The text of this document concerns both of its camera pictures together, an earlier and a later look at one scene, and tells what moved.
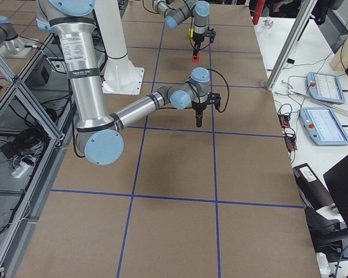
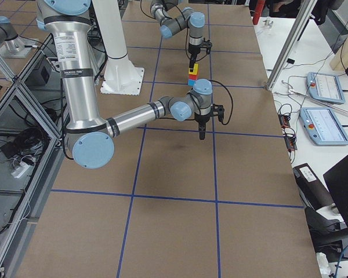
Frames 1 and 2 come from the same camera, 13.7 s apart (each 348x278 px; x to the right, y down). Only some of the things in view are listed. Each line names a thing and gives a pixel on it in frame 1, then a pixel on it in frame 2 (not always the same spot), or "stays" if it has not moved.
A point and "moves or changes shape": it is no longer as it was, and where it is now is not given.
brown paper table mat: [220, 201] stays
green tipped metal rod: [339, 108] stays
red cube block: [198, 58] moves or changes shape
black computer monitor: [343, 181] stays
